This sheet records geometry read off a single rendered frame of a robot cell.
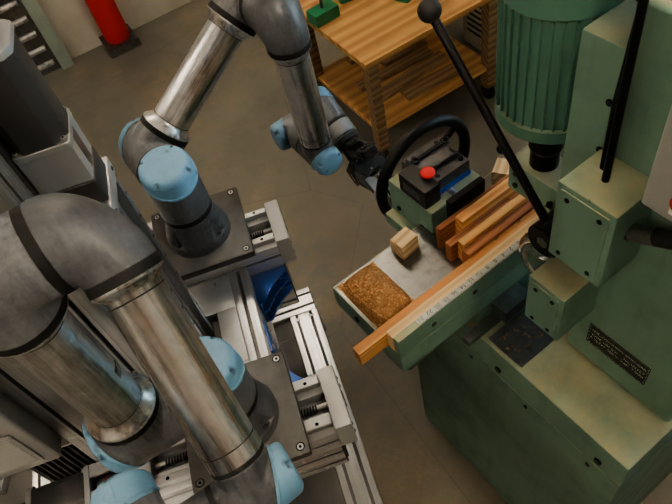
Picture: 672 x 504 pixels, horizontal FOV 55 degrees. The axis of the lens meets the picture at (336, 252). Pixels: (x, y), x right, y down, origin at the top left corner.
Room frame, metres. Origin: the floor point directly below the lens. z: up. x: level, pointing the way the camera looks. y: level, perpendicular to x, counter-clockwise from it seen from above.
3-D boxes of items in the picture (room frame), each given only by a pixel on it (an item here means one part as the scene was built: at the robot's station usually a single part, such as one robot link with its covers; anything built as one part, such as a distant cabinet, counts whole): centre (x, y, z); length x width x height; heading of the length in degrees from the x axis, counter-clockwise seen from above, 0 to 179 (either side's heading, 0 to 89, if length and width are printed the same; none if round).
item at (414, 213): (0.88, -0.24, 0.91); 0.15 x 0.14 x 0.09; 114
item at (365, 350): (0.70, -0.29, 0.92); 0.67 x 0.02 x 0.04; 114
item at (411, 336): (0.67, -0.33, 0.93); 0.60 x 0.02 x 0.06; 114
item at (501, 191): (0.79, -0.32, 0.94); 0.18 x 0.02 x 0.07; 114
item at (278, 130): (1.29, 0.01, 0.83); 0.11 x 0.11 x 0.08; 21
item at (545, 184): (0.73, -0.40, 1.03); 0.14 x 0.07 x 0.09; 24
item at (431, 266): (0.81, -0.27, 0.87); 0.61 x 0.30 x 0.06; 114
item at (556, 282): (0.51, -0.33, 1.02); 0.09 x 0.07 x 0.12; 114
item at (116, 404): (0.51, 0.39, 1.19); 0.15 x 0.12 x 0.55; 109
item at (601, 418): (0.63, -0.45, 0.76); 0.57 x 0.45 x 0.09; 24
